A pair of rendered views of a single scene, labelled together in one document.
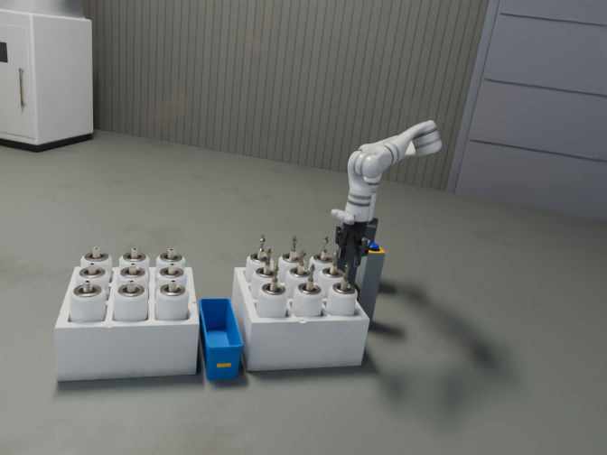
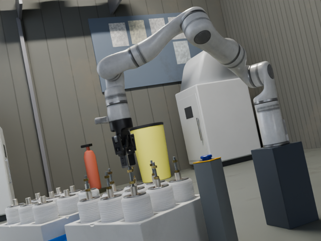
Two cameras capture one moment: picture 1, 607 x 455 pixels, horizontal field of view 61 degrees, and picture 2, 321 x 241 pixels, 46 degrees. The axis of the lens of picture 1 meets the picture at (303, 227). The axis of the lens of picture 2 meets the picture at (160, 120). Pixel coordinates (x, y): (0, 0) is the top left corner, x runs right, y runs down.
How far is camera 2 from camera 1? 1.71 m
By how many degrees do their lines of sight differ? 61
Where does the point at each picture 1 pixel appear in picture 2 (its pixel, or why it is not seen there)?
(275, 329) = (78, 232)
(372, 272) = (205, 185)
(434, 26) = not seen: outside the picture
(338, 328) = (117, 233)
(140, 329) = (19, 229)
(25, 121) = (205, 149)
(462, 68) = not seen: outside the picture
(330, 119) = not seen: outside the picture
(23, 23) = (194, 92)
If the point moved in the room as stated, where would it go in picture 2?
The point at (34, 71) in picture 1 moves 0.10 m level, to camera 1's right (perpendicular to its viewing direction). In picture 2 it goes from (203, 117) to (208, 115)
